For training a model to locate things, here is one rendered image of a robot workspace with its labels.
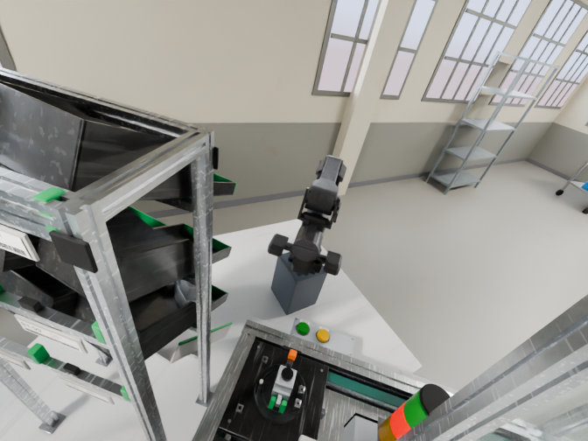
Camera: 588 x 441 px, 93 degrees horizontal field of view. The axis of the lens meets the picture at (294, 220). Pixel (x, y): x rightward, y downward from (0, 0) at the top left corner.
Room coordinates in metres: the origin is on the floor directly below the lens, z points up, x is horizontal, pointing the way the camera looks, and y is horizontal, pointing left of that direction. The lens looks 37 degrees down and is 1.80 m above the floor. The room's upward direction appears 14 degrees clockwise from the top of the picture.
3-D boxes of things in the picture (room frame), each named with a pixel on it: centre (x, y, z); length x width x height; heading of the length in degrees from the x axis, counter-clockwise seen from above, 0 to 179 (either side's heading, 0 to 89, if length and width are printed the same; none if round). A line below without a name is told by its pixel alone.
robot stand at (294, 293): (0.74, -0.07, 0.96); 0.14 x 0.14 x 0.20; 38
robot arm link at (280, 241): (0.53, -0.05, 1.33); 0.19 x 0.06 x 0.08; 83
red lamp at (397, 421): (0.18, -0.25, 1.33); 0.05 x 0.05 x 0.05
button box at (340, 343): (0.53, -0.18, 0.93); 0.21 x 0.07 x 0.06; 83
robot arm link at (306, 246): (0.48, -0.05, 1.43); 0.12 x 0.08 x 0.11; 174
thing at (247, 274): (0.71, -0.03, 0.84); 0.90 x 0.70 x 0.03; 38
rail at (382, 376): (0.44, -0.37, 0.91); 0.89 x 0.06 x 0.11; 83
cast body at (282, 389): (0.31, -0.07, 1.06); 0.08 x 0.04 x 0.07; 173
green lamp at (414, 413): (0.18, -0.25, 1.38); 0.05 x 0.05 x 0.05
